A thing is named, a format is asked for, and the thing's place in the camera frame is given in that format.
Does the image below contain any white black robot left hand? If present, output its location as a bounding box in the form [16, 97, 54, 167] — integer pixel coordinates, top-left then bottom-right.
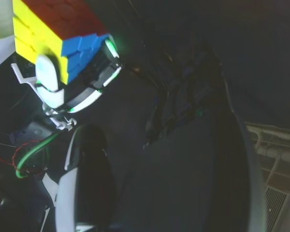
[55, 42, 268, 232]

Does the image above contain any colourful puzzle cube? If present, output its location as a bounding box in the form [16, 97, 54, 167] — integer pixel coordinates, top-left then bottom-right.
[12, 0, 111, 85]

